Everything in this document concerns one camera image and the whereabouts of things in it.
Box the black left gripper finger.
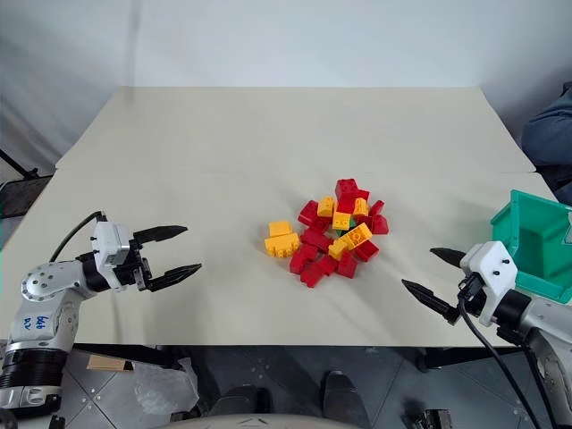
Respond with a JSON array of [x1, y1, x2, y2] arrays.
[[148, 263, 204, 293], [133, 224, 189, 247]]

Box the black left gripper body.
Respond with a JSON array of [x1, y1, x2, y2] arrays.
[[114, 240, 154, 294]]

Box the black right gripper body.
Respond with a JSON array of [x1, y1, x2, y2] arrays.
[[454, 272, 487, 324]]

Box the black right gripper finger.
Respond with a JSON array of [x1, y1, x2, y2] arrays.
[[400, 279, 461, 325], [429, 247, 468, 270]]

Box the green plastic bin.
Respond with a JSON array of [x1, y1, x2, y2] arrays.
[[489, 189, 572, 307]]

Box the brown cardboard piece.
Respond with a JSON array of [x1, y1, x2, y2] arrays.
[[86, 354, 136, 373]]

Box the green plastic toy brick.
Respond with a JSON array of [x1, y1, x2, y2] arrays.
[[333, 216, 359, 237]]

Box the clear plastic bag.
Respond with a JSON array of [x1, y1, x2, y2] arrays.
[[133, 355, 200, 420]]

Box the black device on floor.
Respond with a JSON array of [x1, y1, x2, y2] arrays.
[[400, 400, 453, 429]]

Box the dark rounded shape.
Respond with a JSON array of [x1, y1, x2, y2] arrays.
[[323, 369, 360, 416]]

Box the black metal stand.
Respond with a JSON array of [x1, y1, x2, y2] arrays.
[[0, 146, 55, 221]]

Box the person in blue jacket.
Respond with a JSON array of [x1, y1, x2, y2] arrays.
[[521, 81, 572, 191]]

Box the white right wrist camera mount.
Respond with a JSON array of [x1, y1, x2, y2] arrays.
[[458, 240, 520, 328]]

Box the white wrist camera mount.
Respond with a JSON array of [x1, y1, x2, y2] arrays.
[[90, 220, 131, 281], [458, 240, 520, 328]]

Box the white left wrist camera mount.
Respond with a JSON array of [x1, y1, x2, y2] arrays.
[[90, 220, 131, 281]]

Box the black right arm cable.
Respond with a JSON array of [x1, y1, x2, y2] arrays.
[[457, 299, 560, 429]]

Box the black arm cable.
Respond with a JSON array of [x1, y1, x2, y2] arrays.
[[47, 210, 109, 264], [457, 299, 560, 429]]

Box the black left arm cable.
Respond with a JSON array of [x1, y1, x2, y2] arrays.
[[47, 210, 109, 264]]

